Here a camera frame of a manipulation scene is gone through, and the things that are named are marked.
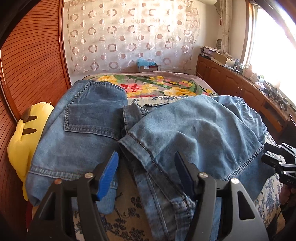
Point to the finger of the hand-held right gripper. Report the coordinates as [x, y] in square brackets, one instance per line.
[274, 162]
[289, 155]

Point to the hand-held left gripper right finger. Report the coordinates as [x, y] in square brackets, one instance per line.
[185, 177]

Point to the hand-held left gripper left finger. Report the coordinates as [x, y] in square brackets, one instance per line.
[107, 176]

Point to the light blue denim pants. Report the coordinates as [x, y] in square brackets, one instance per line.
[196, 129]

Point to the darker blue denim pants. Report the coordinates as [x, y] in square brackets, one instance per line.
[81, 139]

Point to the person's right hand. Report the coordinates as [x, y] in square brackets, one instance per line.
[285, 197]

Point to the blue floral bedsheet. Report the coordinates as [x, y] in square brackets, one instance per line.
[129, 220]

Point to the black electronic gadgets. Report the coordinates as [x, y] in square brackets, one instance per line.
[276, 96]

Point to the yellow plush toy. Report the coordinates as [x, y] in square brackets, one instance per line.
[20, 150]

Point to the long wooden cabinet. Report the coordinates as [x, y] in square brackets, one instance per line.
[231, 81]

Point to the colourful floral blanket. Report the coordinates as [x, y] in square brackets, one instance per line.
[161, 85]

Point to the small cardboard box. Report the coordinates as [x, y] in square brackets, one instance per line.
[150, 69]

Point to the open cardboard box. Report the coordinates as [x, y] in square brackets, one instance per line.
[223, 60]

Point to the blue cloth bundle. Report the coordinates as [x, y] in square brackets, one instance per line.
[143, 62]

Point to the stack of papers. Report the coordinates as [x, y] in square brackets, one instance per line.
[209, 50]

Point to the round hand fan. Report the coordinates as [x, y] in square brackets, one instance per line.
[219, 44]

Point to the slatted wooden wardrobe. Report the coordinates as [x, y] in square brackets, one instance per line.
[34, 58]

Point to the circle-patterned sheer curtain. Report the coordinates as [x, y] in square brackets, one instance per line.
[127, 34]

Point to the beige window curtain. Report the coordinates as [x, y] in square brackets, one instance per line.
[225, 23]

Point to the white air conditioner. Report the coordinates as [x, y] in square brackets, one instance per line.
[208, 1]

